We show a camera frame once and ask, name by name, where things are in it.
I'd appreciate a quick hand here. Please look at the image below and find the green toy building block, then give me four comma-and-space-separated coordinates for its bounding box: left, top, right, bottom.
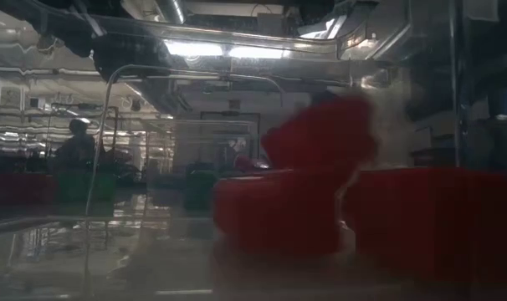
55, 170, 117, 202
183, 168, 219, 211

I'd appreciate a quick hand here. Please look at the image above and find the person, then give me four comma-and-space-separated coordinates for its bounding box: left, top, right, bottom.
54, 118, 99, 173
225, 136, 257, 172

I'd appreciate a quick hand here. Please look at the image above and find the ceiling light panel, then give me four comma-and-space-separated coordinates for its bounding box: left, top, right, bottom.
163, 39, 289, 60

